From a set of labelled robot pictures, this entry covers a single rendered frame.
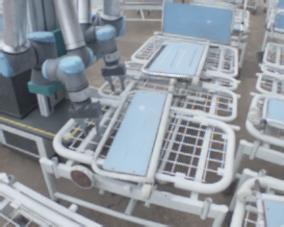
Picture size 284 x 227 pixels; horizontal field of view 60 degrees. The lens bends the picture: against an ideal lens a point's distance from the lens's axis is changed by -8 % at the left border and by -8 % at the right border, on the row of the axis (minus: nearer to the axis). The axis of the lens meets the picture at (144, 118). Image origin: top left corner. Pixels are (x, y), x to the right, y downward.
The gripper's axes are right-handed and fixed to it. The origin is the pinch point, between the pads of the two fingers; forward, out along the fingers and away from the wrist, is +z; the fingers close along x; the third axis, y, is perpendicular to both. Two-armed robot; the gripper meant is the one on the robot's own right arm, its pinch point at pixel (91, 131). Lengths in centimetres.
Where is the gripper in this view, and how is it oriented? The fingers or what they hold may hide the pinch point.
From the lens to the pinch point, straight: 119.0
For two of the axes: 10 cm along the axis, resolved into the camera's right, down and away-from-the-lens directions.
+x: -9.7, 0.3, 2.5
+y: 1.9, -5.6, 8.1
